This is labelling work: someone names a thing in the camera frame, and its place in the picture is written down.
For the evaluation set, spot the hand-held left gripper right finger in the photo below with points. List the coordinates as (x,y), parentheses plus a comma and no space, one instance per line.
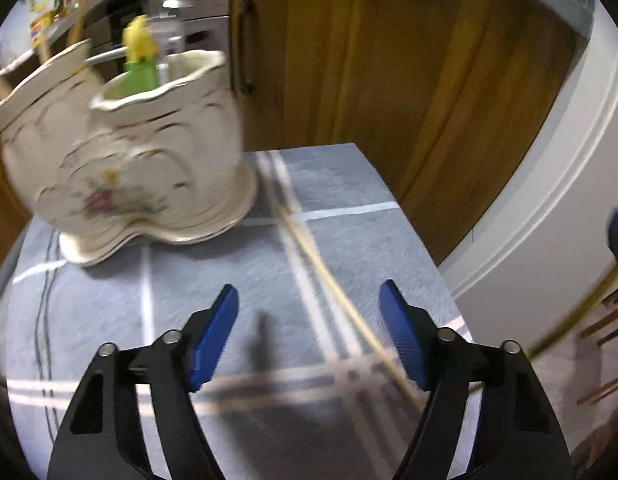
(404,335)

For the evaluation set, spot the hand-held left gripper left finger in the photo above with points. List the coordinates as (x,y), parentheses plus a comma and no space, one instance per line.
(216,340)

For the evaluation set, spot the wooden chopstick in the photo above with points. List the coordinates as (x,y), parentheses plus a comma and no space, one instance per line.
(339,290)
(83,5)
(574,315)

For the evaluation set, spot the white floral ceramic utensil holder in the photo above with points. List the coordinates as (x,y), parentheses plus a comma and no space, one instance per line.
(139,160)

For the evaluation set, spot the yellow green plastic utensil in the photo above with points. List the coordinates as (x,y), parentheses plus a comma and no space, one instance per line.
(139,79)
(139,37)

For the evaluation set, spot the wooden chair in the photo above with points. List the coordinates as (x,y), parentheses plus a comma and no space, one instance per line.
(606,325)

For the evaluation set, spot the grey plaid tablecloth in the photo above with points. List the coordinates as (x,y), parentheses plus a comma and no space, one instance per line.
(339,200)

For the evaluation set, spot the wooden cabinet door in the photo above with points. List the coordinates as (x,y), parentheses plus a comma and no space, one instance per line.
(389,85)

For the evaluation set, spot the stainless steel oven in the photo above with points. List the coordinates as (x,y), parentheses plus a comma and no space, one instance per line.
(199,5)

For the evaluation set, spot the yellow jar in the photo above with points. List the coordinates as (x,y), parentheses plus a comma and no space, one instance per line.
(40,24)

